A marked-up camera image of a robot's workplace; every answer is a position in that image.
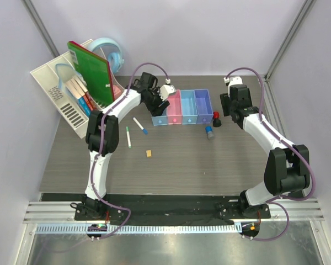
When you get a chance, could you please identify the green capped marker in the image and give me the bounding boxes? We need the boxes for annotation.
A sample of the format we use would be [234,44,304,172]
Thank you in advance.
[126,126,132,149]

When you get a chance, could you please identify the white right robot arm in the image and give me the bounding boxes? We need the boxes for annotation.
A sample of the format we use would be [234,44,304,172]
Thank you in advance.
[220,84,311,218]

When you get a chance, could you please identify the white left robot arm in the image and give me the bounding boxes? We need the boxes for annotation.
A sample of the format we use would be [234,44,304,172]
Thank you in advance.
[73,72,176,220]

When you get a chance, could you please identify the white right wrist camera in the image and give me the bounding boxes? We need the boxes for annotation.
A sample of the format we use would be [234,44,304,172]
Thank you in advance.
[223,76,243,88]

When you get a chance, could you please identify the red black stamp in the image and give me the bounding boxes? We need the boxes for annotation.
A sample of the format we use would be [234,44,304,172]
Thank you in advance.
[212,112,222,128]

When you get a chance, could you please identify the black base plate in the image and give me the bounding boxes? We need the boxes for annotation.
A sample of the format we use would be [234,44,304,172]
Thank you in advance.
[68,193,271,226]

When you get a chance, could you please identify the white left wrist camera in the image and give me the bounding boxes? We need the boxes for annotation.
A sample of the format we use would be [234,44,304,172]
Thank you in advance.
[159,78,176,101]

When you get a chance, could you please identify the pink box in rack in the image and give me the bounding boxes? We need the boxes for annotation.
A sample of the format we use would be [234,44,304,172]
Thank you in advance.
[113,84,124,100]

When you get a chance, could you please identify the four colour drawer organizer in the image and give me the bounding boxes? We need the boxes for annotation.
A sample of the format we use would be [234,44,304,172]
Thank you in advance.
[151,89,213,126]

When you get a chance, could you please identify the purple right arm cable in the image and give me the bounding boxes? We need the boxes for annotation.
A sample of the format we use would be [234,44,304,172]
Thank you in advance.
[226,67,318,241]

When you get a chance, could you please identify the white slotted cable duct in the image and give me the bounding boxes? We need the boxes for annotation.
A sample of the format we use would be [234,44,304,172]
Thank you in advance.
[36,222,242,235]

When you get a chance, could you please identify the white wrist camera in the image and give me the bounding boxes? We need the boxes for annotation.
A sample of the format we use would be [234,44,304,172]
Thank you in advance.
[159,78,176,101]
[223,76,243,88]

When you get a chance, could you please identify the white desk organizer rack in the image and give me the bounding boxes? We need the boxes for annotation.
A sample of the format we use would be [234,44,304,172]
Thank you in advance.
[31,40,124,138]

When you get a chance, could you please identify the blue grey glue stick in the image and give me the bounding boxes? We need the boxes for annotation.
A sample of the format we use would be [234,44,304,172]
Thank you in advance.
[205,126,215,140]

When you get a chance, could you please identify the blue and red books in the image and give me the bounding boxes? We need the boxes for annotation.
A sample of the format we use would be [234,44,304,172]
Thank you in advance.
[77,94,98,117]

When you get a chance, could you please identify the green folder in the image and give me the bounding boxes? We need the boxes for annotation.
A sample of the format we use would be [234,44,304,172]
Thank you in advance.
[67,41,115,105]

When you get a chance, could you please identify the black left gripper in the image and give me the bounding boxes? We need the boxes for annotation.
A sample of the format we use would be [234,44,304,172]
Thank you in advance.
[144,88,170,118]

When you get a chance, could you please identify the blue capped marker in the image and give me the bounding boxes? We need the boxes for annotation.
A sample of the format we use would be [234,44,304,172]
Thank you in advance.
[132,117,148,135]

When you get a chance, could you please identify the light blue headphones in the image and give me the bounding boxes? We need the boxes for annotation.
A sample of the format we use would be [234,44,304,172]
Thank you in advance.
[88,38,124,74]

